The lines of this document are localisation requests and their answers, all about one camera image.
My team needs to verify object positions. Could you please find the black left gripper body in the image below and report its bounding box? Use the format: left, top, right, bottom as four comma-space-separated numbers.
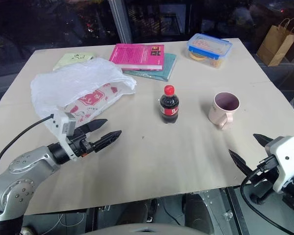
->
68, 127, 97, 159

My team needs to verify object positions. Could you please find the pink mug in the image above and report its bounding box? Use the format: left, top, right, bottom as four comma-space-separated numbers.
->
208, 92, 241, 131

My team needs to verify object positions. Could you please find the white red-printed plastic bag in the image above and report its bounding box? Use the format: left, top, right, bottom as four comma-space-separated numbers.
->
30, 57, 138, 138

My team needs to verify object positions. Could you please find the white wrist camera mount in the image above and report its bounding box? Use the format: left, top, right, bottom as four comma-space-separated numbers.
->
264, 136, 294, 194
52, 112, 78, 163

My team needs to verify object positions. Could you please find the teal book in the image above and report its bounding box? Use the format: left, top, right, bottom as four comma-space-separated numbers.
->
122, 52, 178, 82

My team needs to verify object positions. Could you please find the brown paper bag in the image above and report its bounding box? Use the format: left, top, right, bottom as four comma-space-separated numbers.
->
256, 17, 294, 68

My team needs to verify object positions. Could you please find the small cola bottle red cap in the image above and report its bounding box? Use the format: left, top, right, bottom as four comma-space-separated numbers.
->
159, 85, 180, 125

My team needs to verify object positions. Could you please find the clear blue-lidded food container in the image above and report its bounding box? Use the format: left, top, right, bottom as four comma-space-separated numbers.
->
186, 33, 233, 70

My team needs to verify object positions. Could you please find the pink book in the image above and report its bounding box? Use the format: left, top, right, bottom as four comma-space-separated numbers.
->
108, 43, 165, 71

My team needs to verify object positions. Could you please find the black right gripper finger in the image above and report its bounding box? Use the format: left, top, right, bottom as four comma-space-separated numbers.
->
228, 149, 256, 179
252, 133, 275, 148

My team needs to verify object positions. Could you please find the grey curved robot torso edge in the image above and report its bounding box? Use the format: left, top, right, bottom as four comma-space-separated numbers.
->
90, 222, 199, 235

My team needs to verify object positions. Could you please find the pale green notepad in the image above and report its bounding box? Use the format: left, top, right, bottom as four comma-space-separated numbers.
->
52, 52, 94, 71

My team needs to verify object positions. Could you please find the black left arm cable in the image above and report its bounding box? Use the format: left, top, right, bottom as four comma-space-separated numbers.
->
0, 115, 55, 180

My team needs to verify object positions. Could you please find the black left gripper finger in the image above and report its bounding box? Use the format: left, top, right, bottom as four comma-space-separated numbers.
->
84, 118, 108, 135
93, 130, 123, 153

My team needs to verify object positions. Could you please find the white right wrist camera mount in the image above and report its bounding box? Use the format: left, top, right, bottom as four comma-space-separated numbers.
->
264, 136, 294, 194

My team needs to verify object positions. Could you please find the grey window frame post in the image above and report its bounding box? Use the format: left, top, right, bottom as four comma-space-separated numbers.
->
108, 0, 133, 45

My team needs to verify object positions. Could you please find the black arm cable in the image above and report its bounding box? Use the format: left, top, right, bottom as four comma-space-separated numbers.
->
240, 156, 294, 235
0, 115, 55, 180

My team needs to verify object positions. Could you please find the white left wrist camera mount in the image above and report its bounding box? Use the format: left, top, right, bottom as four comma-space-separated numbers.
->
52, 112, 78, 163

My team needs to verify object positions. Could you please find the dark rounded shape under table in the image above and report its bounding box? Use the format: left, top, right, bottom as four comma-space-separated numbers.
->
116, 200, 158, 230
184, 192, 215, 235

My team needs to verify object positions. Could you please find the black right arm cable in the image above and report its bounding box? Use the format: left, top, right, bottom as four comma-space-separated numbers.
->
240, 156, 294, 235

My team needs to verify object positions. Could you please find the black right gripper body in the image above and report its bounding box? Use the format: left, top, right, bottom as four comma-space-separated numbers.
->
249, 168, 280, 205

